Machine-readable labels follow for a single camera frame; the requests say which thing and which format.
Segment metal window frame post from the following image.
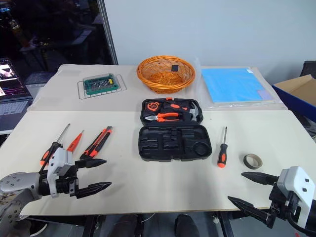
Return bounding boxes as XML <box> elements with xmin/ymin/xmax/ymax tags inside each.
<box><xmin>97</xmin><ymin>0</ymin><xmax>119</xmax><ymax>65</ymax></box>

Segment orange black tape measure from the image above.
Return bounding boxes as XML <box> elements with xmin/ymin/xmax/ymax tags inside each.
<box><xmin>147</xmin><ymin>100</ymin><xmax>161</xmax><ymax>111</ymax></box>

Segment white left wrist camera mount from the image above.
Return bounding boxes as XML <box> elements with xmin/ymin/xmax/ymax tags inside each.
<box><xmin>46</xmin><ymin>147</ymin><xmax>77</xmax><ymax>199</ymax></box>

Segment orange woven basket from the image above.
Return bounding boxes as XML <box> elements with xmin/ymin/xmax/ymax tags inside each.
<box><xmin>136</xmin><ymin>56</ymin><xmax>197</xmax><ymax>94</ymax></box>

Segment open laptop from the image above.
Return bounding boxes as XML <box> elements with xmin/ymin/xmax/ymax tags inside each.
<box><xmin>0</xmin><ymin>58</ymin><xmax>34</xmax><ymax>131</ymax></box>

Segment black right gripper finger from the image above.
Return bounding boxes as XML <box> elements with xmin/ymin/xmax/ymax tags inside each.
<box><xmin>227</xmin><ymin>196</ymin><xmax>275</xmax><ymax>229</ymax></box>
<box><xmin>241</xmin><ymin>172</ymin><xmax>281</xmax><ymax>186</ymax></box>

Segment orange black utility knife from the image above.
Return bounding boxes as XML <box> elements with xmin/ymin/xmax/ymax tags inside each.
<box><xmin>79</xmin><ymin>126</ymin><xmax>114</xmax><ymax>160</ymax></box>

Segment black tool case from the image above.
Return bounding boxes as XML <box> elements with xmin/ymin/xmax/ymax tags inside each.
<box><xmin>138</xmin><ymin>98</ymin><xmax>213</xmax><ymax>163</ymax></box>

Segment blue paper pad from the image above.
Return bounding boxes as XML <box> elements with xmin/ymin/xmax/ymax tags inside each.
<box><xmin>201</xmin><ymin>66</ymin><xmax>275</xmax><ymax>103</ymax></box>

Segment orange black claw hammer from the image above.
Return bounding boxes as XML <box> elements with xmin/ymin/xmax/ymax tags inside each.
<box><xmin>164</xmin><ymin>102</ymin><xmax>200</xmax><ymax>122</ymax></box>

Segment dark rounded shape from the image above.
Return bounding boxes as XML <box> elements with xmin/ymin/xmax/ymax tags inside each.
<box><xmin>174</xmin><ymin>213</ymin><xmax>200</xmax><ymax>237</ymax></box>

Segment black chair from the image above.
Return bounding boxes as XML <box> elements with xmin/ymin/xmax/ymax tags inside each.
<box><xmin>302</xmin><ymin>60</ymin><xmax>316</xmax><ymax>79</ymax></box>

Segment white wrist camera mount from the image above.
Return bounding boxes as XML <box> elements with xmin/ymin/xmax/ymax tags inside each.
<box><xmin>276</xmin><ymin>166</ymin><xmax>316</xmax><ymax>228</ymax></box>
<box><xmin>46</xmin><ymin>147</ymin><xmax>77</xmax><ymax>199</ymax></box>

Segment orange handled pliers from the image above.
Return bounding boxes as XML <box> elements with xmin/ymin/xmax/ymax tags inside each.
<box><xmin>144</xmin><ymin>112</ymin><xmax>182</xmax><ymax>123</ymax></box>

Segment short shaft black orange screwdriver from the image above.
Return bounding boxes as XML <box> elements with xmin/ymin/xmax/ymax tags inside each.
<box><xmin>217</xmin><ymin>126</ymin><xmax>228</xmax><ymax>168</ymax></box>

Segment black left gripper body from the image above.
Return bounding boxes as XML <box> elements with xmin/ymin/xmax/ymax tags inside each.
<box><xmin>55</xmin><ymin>160</ymin><xmax>83</xmax><ymax>198</ymax></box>

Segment clear plastic bag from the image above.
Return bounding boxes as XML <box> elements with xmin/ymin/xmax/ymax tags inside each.
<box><xmin>195</xmin><ymin>58</ymin><xmax>288</xmax><ymax>111</ymax></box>

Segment green screwdriver bit box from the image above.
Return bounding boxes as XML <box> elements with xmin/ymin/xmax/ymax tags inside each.
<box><xmin>82</xmin><ymin>73</ymin><xmax>119</xmax><ymax>97</ymax></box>

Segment metal wire rack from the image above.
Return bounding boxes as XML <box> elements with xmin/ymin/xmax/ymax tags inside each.
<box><xmin>77</xmin><ymin>74</ymin><xmax>128</xmax><ymax>100</ymax></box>

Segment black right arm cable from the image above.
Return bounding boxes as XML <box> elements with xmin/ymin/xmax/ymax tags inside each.
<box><xmin>287</xmin><ymin>214</ymin><xmax>316</xmax><ymax>235</ymax></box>

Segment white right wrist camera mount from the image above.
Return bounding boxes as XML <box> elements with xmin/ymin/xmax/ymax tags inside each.
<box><xmin>276</xmin><ymin>166</ymin><xmax>316</xmax><ymax>228</ymax></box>

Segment grey tape roll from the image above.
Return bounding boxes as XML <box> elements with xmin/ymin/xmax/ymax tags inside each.
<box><xmin>241</xmin><ymin>153</ymin><xmax>263</xmax><ymax>170</ymax></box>

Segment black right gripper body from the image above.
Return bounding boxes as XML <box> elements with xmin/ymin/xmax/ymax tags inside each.
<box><xmin>269</xmin><ymin>184</ymin><xmax>304</xmax><ymax>223</ymax></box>

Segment blue cardboard box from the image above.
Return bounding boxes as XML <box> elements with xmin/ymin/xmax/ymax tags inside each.
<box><xmin>272</xmin><ymin>74</ymin><xmax>316</xmax><ymax>121</ymax></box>

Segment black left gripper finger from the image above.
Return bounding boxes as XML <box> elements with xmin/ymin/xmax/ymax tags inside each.
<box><xmin>75</xmin><ymin>182</ymin><xmax>112</xmax><ymax>199</ymax></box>
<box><xmin>79</xmin><ymin>159</ymin><xmax>108</xmax><ymax>170</ymax></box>

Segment long shaft black orange screwdriver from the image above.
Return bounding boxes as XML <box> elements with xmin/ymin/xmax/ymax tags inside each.
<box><xmin>39</xmin><ymin>123</ymin><xmax>71</xmax><ymax>166</ymax></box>

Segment orange test pen screwdriver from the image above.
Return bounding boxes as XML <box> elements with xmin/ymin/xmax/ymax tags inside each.
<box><xmin>66</xmin><ymin>129</ymin><xmax>85</xmax><ymax>153</ymax></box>

